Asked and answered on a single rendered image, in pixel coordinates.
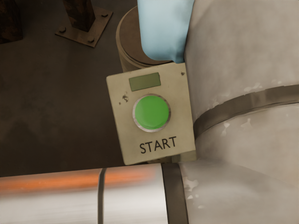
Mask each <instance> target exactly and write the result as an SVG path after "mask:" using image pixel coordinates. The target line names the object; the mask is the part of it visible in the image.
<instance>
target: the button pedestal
mask: <svg viewBox="0 0 299 224"><path fill-rule="evenodd" d="M156 72H158V74H159V78H160V82H161V85H160V86H156V87H151V88H145V89H141V90H137V91H133V92H132V91H131V87H130V82H129V78H133V77H138V76H143V75H148V74H152V73H156ZM106 82H107V86H108V91H109V96H110V101H111V105H112V110H113V115H114V119H115V124H116V128H117V134H118V138H119V143H120V147H121V152H122V157H123V161H124V164H125V165H132V164H138V163H142V162H146V161H150V160H156V159H160V158H164V157H169V156H172V163H178V162H183V161H193V160H197V158H196V148H195V143H194V131H193V121H192V113H191V106H190V96H189V88H188V81H187V74H186V65H185V63H180V64H177V63H175V62H171V63H166V64H161V65H157V66H152V67H148V68H142V69H138V70H134V71H129V72H124V73H119V74H115V75H110V76H108V77H106ZM146 96H157V97H160V98H161V99H163V100H164V101H165V103H166V104H167V106H168V109H169V116H168V119H167V121H166V122H165V124H164V125H163V126H161V127H160V128H158V129H154V130H149V129H146V128H144V127H142V126H141V125H140V124H139V123H138V122H137V120H136V117H135V108H136V105H137V103H138V102H139V101H140V100H141V99H142V98H144V97H146Z"/></svg>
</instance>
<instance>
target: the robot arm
mask: <svg viewBox="0 0 299 224"><path fill-rule="evenodd" d="M137 4H138V15H139V25H140V34H141V46H142V49H143V51H144V53H145V54H146V55H147V56H148V57H149V58H151V59H153V60H172V61H174V62H175V63H177V64H180V63H185V65H186V74H187V81H188V88H189V96H190V106H191V113H192V121H193V131H194V143H195V148H196V158H197V160H193V161H183V162H178V163H167V164H161V163H157V164H143V165H132V166H122V167H112V168H98V169H88V170H78V171H67V172H53V173H43V174H33V175H23V176H8V177H0V224H299V0H137Z"/></svg>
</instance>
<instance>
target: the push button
mask: <svg viewBox="0 0 299 224"><path fill-rule="evenodd" d="M168 116H169V109H168V106H167V104H166V103H165V101H164V100H163V99H161V98H160V97H157V96H146V97H144V98H142V99H141V100H140V101H139V102H138V103H137V105H136V108H135V117H136V120H137V122H138V123H139V124H140V125H141V126H142V127H144V128H146V129H149V130H154V129H158V128H160V127H161V126H163V125H164V124H165V122H166V121H167V119H168Z"/></svg>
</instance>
